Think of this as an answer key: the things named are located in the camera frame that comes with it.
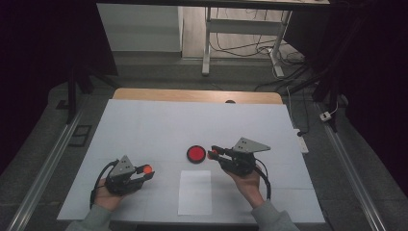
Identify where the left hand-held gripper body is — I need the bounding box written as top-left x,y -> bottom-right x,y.
104,155 -> 144,196

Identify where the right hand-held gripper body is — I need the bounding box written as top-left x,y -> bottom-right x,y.
220,137 -> 271,177

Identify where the round red ink pad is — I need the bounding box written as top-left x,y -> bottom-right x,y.
186,144 -> 207,165

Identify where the white paper sheet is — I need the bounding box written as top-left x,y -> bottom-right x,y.
177,169 -> 214,217

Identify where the person's left hand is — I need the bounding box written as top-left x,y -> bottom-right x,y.
93,177 -> 129,212

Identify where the person's right hand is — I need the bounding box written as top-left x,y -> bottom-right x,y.
224,167 -> 262,196

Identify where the large white table cover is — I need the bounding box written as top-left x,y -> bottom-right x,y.
57,98 -> 325,224

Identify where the black floor plate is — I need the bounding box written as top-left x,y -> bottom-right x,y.
68,124 -> 92,148

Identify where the white power strip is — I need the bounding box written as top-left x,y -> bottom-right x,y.
293,128 -> 310,154

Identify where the black metal stand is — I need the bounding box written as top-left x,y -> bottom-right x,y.
65,62 -> 121,124
288,13 -> 370,133

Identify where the white cabinet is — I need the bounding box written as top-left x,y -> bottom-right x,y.
96,3 -> 183,53

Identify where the dark curtain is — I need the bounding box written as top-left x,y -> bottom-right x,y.
283,0 -> 408,200
0,0 -> 118,174

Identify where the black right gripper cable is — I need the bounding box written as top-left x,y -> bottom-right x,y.
254,158 -> 272,200

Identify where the aluminium floor rail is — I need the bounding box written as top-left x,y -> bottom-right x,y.
316,102 -> 388,231
6,109 -> 85,231

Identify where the black floor cable tangle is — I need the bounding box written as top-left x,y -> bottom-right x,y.
210,8 -> 321,92

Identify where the white frame standing desk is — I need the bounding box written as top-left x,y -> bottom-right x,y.
95,0 -> 331,78

